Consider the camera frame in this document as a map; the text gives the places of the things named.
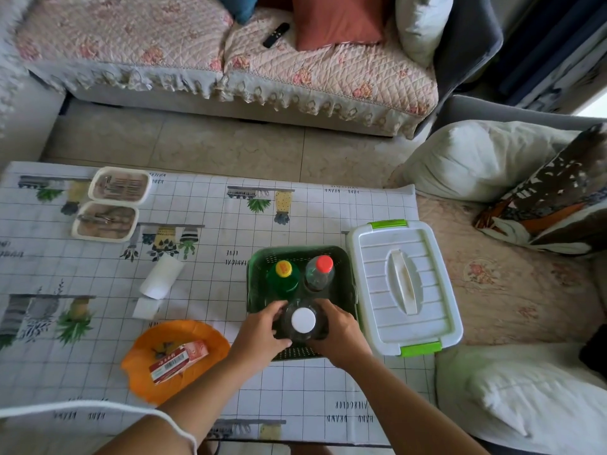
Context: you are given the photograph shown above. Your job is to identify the green plastic basket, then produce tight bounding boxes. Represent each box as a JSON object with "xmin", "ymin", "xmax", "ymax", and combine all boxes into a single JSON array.
[{"xmin": 246, "ymin": 246, "xmax": 362, "ymax": 361}]

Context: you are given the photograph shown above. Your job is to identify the black object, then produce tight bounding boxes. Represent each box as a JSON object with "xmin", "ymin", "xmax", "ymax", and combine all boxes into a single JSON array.
[{"xmin": 579, "ymin": 323, "xmax": 607, "ymax": 380}]

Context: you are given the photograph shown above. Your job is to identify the white storage box green latches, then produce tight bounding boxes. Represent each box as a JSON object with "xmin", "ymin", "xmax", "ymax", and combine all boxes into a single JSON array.
[{"xmin": 346, "ymin": 220, "xmax": 464, "ymax": 359}]

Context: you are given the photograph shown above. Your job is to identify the white paper roll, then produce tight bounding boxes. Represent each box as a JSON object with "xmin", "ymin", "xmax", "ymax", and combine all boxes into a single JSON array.
[{"xmin": 139, "ymin": 254, "xmax": 186, "ymax": 300}]

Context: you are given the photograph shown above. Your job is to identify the white cushion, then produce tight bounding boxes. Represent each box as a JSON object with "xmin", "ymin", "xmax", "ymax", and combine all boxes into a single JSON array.
[{"xmin": 395, "ymin": 0, "xmax": 454, "ymax": 69}]

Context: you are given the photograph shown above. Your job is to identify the sofa with floral quilted cover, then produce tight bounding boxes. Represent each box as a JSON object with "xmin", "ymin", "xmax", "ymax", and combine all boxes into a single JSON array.
[{"xmin": 0, "ymin": 0, "xmax": 504, "ymax": 140}]

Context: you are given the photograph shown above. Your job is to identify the white pillow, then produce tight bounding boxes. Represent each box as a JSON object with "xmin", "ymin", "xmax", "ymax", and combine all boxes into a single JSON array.
[
  {"xmin": 402, "ymin": 120, "xmax": 581, "ymax": 203},
  {"xmin": 467, "ymin": 361, "xmax": 607, "ymax": 455}
]

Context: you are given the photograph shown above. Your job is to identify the green bottle with yellow cap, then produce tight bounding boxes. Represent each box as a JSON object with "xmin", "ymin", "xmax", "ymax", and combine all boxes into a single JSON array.
[{"xmin": 267, "ymin": 260, "xmax": 301, "ymax": 299}]

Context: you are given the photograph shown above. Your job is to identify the dark blue curtain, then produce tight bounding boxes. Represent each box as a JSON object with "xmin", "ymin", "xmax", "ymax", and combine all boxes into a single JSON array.
[{"xmin": 493, "ymin": 0, "xmax": 607, "ymax": 107}]

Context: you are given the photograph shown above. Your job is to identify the red and white small box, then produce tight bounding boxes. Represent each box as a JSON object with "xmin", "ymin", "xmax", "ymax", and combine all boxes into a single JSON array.
[{"xmin": 149, "ymin": 340, "xmax": 210, "ymax": 385}]

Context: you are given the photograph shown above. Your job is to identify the white cord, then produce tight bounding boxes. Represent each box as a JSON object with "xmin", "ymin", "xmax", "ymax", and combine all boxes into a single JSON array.
[{"xmin": 0, "ymin": 400, "xmax": 198, "ymax": 455}]

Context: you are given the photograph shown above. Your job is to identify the brown patterned cushion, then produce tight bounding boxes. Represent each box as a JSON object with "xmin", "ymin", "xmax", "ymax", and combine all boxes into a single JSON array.
[{"xmin": 473, "ymin": 123, "xmax": 607, "ymax": 256}]

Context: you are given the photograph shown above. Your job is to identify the orange plastic bag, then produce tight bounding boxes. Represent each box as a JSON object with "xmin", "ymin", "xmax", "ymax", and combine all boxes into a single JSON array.
[{"xmin": 120, "ymin": 320, "xmax": 231, "ymax": 406}]

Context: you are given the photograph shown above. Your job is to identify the white tray with metal tools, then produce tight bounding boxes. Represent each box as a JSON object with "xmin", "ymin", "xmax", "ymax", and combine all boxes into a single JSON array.
[
  {"xmin": 71, "ymin": 201, "xmax": 139, "ymax": 243},
  {"xmin": 88, "ymin": 167, "xmax": 153, "ymax": 206}
]

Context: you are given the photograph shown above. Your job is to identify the dark bottle with white cap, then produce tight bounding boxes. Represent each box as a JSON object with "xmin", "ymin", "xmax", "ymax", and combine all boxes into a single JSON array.
[{"xmin": 274, "ymin": 299, "xmax": 331, "ymax": 343}]

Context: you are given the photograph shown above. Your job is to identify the black remote control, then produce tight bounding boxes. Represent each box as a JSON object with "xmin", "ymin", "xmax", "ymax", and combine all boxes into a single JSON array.
[{"xmin": 263, "ymin": 22, "xmax": 290, "ymax": 49}]

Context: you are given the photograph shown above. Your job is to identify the rust red cushion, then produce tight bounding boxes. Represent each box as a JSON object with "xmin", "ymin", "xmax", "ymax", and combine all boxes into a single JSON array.
[{"xmin": 291, "ymin": 0, "xmax": 394, "ymax": 52}]

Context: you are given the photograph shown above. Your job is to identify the person's right hand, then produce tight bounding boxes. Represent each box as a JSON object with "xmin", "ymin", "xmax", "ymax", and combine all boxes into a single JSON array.
[{"xmin": 305, "ymin": 298, "xmax": 374, "ymax": 371}]

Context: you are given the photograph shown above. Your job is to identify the clear bottle with red cap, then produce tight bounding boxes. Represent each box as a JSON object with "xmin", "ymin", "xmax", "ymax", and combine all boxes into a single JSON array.
[{"xmin": 304, "ymin": 255, "xmax": 336, "ymax": 294}]

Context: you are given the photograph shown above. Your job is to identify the blue cushion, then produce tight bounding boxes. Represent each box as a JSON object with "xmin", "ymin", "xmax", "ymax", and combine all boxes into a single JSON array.
[{"xmin": 212, "ymin": 0, "xmax": 261, "ymax": 26}]

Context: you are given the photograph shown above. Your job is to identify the person's right forearm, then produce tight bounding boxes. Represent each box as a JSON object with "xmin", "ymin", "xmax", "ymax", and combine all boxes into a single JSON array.
[{"xmin": 338, "ymin": 356, "xmax": 490, "ymax": 455}]

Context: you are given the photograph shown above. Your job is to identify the printed grid tablecloth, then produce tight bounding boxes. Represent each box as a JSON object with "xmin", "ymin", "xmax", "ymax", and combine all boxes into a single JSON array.
[{"xmin": 0, "ymin": 161, "xmax": 438, "ymax": 447}]

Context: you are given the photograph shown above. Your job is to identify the person's left hand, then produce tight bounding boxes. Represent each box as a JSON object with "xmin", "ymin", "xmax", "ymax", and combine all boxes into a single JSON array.
[{"xmin": 227, "ymin": 300, "xmax": 293, "ymax": 371}]

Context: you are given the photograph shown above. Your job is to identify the person's left forearm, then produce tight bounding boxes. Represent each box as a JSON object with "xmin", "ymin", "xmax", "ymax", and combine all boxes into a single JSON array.
[{"xmin": 95, "ymin": 349, "xmax": 259, "ymax": 455}]

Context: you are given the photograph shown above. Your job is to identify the grey couch with floral cover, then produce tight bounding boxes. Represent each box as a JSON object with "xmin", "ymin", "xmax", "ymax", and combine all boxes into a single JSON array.
[{"xmin": 386, "ymin": 94, "xmax": 607, "ymax": 455}]

